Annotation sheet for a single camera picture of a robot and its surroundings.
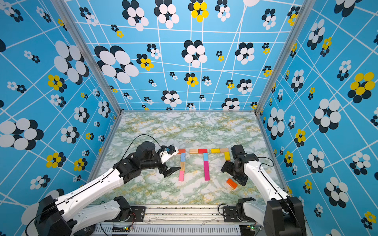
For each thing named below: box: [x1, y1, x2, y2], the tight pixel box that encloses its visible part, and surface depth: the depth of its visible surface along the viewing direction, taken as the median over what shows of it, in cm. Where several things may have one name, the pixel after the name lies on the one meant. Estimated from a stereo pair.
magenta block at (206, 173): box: [204, 166, 211, 181], surface depth 89 cm
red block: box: [198, 148, 208, 154], surface depth 99 cm
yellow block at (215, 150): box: [211, 147, 221, 154], surface depth 99 cm
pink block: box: [178, 170, 185, 182], surface depth 88 cm
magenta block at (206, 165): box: [203, 160, 210, 172], surface depth 92 cm
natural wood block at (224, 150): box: [220, 147, 230, 153], surface depth 98 cm
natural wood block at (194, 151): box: [189, 148, 199, 154], surface depth 98 cm
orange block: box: [226, 177, 238, 190], surface depth 85 cm
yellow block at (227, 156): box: [223, 151, 231, 161], surface depth 96 cm
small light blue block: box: [203, 152, 209, 162], surface depth 96 cm
